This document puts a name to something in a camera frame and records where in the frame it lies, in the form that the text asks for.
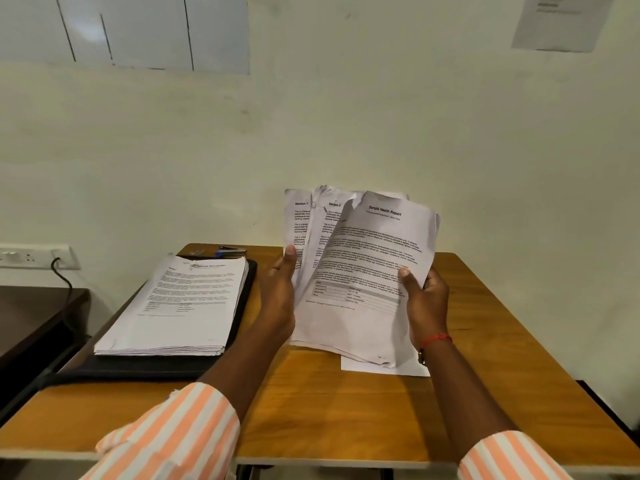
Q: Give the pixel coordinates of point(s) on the person's left hand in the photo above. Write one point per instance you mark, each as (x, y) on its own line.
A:
(277, 304)

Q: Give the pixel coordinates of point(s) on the person's left thumb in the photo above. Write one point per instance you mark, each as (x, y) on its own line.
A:
(289, 258)

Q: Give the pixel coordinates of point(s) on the person's right thumb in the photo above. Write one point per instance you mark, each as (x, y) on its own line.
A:
(410, 278)

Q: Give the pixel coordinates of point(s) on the white wall socket panel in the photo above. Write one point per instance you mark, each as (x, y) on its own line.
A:
(30, 256)

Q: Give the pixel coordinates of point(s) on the printed report sheet with table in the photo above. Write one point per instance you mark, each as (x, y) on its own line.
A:
(370, 274)

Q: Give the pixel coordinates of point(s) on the frosted glass wall panel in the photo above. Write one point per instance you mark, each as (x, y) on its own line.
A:
(140, 29)

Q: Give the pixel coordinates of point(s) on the person's right hand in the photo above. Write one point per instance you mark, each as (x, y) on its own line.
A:
(430, 309)

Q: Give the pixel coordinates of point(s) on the person's left forearm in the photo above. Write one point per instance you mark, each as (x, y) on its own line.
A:
(245, 369)

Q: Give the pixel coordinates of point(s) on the black stapler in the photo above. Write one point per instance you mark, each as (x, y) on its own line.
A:
(231, 251)

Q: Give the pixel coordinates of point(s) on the orange white striped shirt sleeve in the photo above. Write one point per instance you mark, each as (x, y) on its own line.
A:
(170, 437)
(510, 457)

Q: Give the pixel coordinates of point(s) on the paper notice on wall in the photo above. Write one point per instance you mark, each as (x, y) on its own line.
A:
(562, 22)

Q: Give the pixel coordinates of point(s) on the person's right forearm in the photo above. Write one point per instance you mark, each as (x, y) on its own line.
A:
(462, 399)

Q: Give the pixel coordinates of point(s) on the black folder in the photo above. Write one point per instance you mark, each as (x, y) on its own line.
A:
(150, 367)

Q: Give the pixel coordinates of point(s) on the blank white paper sheet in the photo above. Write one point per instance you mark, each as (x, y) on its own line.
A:
(400, 368)

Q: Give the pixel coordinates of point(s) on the printed text sheet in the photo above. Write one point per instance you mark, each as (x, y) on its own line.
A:
(325, 219)
(295, 219)

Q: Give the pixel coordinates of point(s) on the stack of printed papers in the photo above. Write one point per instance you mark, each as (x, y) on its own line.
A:
(182, 304)

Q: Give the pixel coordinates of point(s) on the dark brown desk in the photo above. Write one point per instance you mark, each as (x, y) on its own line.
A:
(35, 319)

